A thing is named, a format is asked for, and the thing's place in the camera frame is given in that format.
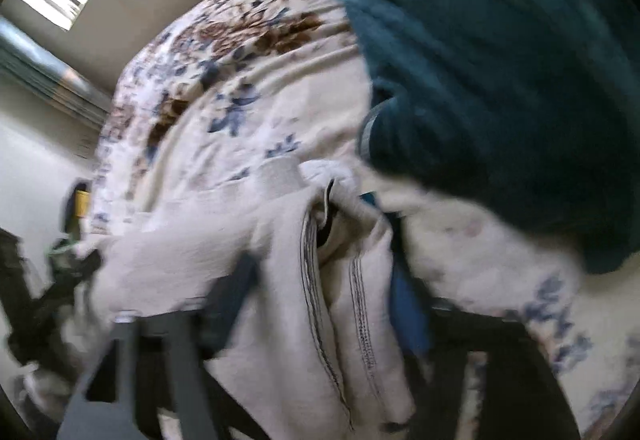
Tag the yellow box with black cap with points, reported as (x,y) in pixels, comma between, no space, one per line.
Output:
(75,209)

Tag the floral fleece bed blanket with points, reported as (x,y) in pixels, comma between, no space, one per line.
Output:
(233,83)

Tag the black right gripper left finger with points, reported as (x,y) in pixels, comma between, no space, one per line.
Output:
(158,361)

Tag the beige small garment black trim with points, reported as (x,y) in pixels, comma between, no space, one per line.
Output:
(313,355)

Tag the dark teal plush blanket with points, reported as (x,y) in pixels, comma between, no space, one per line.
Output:
(528,107)

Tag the left striped curtain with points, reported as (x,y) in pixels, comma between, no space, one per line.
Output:
(51,79)

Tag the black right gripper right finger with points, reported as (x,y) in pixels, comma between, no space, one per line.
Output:
(520,397)

